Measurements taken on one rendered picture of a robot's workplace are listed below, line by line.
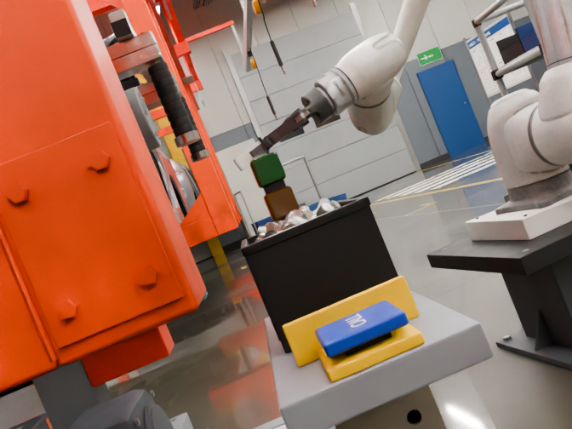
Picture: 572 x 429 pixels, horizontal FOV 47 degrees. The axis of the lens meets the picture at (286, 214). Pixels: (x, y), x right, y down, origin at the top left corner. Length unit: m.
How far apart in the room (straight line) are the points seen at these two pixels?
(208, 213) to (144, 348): 3.64
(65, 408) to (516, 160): 1.13
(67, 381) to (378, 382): 0.92
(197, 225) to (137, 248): 4.21
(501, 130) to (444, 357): 1.18
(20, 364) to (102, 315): 0.10
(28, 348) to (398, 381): 0.40
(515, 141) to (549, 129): 0.11
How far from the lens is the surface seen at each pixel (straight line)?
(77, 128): 0.73
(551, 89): 1.55
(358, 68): 1.44
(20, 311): 0.75
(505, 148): 1.68
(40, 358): 0.75
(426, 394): 0.68
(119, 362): 1.34
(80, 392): 1.37
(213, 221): 4.91
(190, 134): 1.16
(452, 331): 0.54
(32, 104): 0.75
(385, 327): 0.53
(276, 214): 0.89
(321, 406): 0.52
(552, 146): 1.58
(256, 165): 0.90
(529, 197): 1.68
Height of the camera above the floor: 0.60
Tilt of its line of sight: 1 degrees down
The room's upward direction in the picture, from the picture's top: 22 degrees counter-clockwise
